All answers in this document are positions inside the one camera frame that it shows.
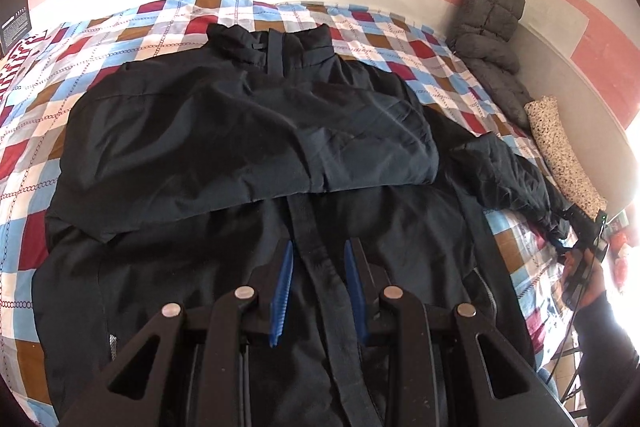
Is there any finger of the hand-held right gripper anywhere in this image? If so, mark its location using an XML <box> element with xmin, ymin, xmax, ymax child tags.
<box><xmin>550</xmin><ymin>234</ymin><xmax>581</xmax><ymax>256</ymax></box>

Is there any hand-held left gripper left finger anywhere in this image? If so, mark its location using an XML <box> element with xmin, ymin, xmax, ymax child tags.
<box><xmin>60</xmin><ymin>239</ymin><xmax>296</xmax><ymax>427</ymax></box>

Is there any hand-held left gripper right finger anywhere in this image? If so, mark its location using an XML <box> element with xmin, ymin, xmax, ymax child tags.
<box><xmin>342</xmin><ymin>237</ymin><xmax>576</xmax><ymax>427</ymax></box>

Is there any black jacket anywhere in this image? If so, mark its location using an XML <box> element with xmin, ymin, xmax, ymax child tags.
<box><xmin>31</xmin><ymin>23</ymin><xmax>576</xmax><ymax>427</ymax></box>

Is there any person's right forearm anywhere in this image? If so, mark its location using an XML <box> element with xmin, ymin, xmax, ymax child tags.
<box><xmin>570</xmin><ymin>289</ymin><xmax>640</xmax><ymax>427</ymax></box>

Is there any person's right hand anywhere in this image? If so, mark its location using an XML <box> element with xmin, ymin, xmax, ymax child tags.
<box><xmin>562</xmin><ymin>252</ymin><xmax>608</xmax><ymax>308</ymax></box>

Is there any beige speckled pillow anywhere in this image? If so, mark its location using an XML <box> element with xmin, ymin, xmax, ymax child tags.
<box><xmin>524</xmin><ymin>95</ymin><xmax>608</xmax><ymax>220</ymax></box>

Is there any grey quilted cushion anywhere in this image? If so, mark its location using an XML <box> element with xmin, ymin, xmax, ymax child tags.
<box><xmin>447</xmin><ymin>0</ymin><xmax>536</xmax><ymax>130</ymax></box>

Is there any checkered bed sheet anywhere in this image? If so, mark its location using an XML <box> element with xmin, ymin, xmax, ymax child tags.
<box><xmin>0</xmin><ymin>0</ymin><xmax>621</xmax><ymax>427</ymax></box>

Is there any red white striped cloth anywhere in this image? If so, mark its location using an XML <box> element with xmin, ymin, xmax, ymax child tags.
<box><xmin>0</xmin><ymin>29</ymin><xmax>48</xmax><ymax>108</ymax></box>

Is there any black cardboard box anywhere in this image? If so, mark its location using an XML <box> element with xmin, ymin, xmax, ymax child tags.
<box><xmin>0</xmin><ymin>0</ymin><xmax>33</xmax><ymax>55</ymax></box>

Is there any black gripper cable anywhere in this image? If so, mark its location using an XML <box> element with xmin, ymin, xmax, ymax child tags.
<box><xmin>542</xmin><ymin>247</ymin><xmax>601</xmax><ymax>388</ymax></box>

